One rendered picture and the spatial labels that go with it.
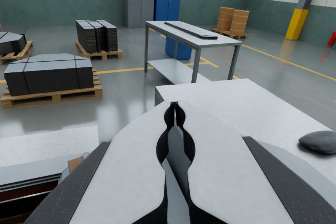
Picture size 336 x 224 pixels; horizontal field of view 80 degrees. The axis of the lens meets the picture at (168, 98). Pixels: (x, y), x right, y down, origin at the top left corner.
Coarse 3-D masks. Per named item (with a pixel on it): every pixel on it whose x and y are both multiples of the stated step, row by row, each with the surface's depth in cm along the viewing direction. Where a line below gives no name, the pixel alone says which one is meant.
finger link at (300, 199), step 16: (256, 144) 8; (256, 160) 7; (272, 160) 7; (272, 176) 7; (288, 176) 7; (288, 192) 6; (304, 192) 6; (288, 208) 6; (304, 208) 6; (320, 208) 6
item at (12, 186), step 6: (54, 174) 79; (60, 174) 80; (24, 180) 76; (30, 180) 76; (36, 180) 77; (42, 180) 77; (48, 180) 78; (54, 180) 79; (60, 180) 78; (0, 186) 73; (6, 186) 74; (12, 186) 74; (18, 186) 75; (24, 186) 75; (30, 186) 76; (0, 192) 73
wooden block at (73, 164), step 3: (72, 159) 80; (75, 159) 80; (78, 159) 80; (81, 159) 80; (69, 162) 78; (72, 162) 78; (75, 162) 78; (78, 162) 78; (69, 165) 77; (72, 165) 77; (75, 165) 77; (69, 168) 76; (72, 168) 76; (69, 171) 75
